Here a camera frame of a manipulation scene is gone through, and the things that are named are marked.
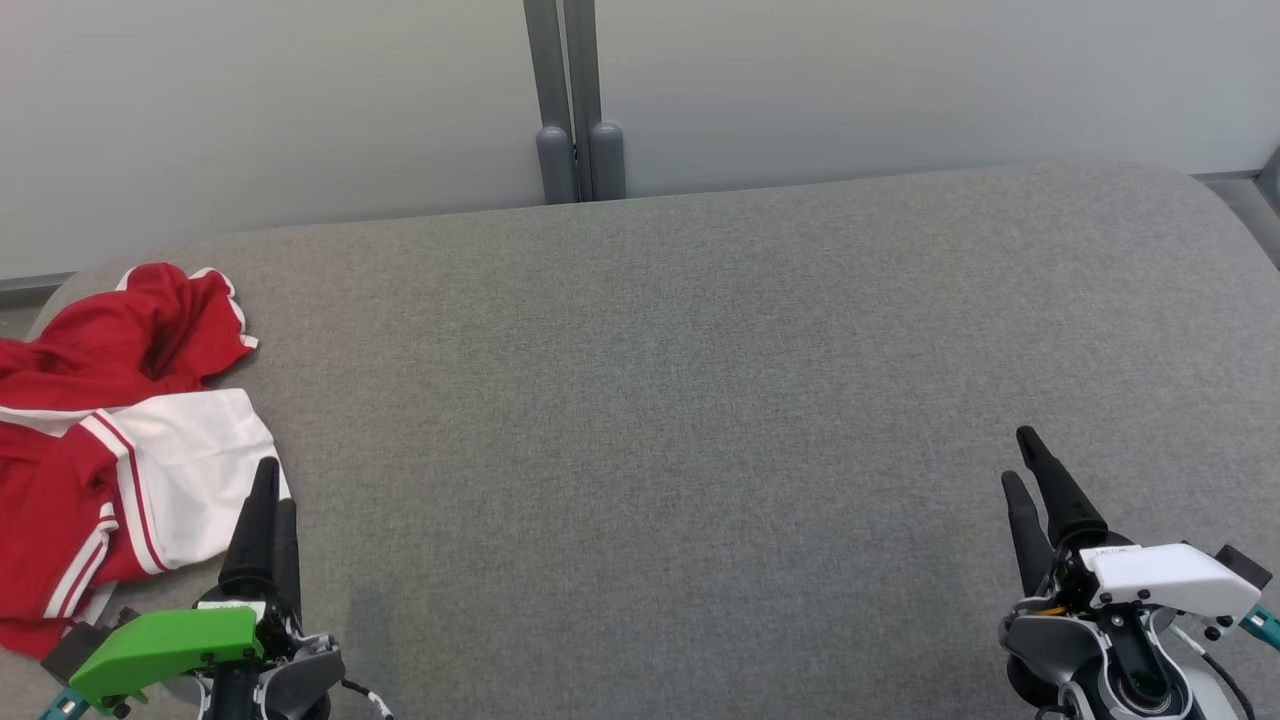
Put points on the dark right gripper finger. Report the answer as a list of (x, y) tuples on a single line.
[(1030, 540), (1065, 500)]

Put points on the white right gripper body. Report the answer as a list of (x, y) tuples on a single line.
[(1170, 575)]

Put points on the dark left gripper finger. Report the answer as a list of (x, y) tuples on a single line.
[(291, 550), (255, 540)]

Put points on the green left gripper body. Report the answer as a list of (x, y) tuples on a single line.
[(160, 645)]

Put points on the red white Bulls jersey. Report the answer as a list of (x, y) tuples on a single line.
[(180, 470)]

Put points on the red Bulls shorts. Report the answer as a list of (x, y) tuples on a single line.
[(110, 340)]

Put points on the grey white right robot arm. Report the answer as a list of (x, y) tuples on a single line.
[(1060, 650)]

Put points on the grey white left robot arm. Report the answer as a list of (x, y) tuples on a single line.
[(300, 675)]

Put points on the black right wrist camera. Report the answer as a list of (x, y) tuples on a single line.
[(1245, 568)]

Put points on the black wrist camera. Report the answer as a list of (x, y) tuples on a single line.
[(75, 640), (1245, 568)]

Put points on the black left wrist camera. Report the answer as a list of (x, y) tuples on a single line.
[(75, 640)]

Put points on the grey partition post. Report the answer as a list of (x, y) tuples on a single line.
[(606, 160), (555, 160)]

